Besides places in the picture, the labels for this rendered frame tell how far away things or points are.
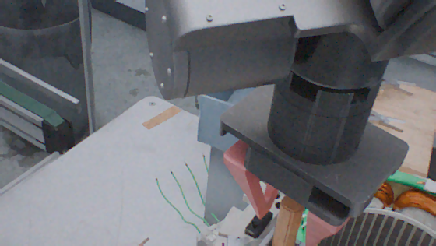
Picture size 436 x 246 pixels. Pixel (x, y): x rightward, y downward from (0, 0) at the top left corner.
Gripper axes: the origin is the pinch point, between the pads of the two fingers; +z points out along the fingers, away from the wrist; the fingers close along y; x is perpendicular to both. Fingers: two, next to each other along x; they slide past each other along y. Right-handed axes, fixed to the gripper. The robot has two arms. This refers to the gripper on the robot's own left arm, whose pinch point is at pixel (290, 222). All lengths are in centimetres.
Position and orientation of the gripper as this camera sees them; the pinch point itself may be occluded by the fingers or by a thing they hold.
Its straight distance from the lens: 40.7
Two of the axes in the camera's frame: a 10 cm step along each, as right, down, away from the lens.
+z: -0.7, 7.3, 6.8
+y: 7.7, 4.7, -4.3
